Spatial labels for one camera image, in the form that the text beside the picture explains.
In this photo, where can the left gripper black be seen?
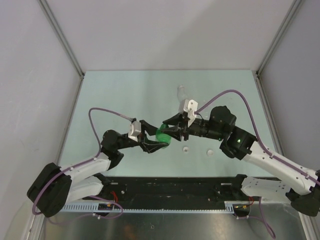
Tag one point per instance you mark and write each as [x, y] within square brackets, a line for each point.
[148, 146]

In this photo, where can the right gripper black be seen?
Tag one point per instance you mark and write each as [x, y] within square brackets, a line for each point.
[178, 132]

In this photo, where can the green plastic bottle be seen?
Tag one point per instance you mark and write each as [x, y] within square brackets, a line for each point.
[162, 137]

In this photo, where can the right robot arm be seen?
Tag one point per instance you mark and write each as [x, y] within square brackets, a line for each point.
[295, 185]

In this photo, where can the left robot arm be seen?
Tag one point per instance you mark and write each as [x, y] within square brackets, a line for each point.
[55, 185]

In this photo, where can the clear plastic bottle far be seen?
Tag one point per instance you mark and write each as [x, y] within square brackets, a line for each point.
[182, 94]

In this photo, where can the white bottle cap right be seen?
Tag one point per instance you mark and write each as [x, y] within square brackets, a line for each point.
[210, 152]

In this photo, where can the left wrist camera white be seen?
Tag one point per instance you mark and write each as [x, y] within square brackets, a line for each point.
[134, 131]

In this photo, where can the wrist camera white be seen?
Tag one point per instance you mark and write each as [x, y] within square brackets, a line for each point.
[188, 106]
[134, 131]

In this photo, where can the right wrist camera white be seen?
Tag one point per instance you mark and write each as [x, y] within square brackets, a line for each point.
[188, 106]

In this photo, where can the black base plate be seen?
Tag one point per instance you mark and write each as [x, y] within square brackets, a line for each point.
[171, 191]

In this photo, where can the grey slotted cable duct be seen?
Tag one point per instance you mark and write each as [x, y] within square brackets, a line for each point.
[106, 207]

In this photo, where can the left aluminium corner post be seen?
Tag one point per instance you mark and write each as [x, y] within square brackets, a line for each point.
[53, 22]

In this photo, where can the aluminium corner post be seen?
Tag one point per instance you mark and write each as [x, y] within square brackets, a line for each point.
[282, 30]
[53, 22]

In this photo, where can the right aluminium corner post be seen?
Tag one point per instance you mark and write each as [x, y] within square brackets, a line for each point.
[282, 30]

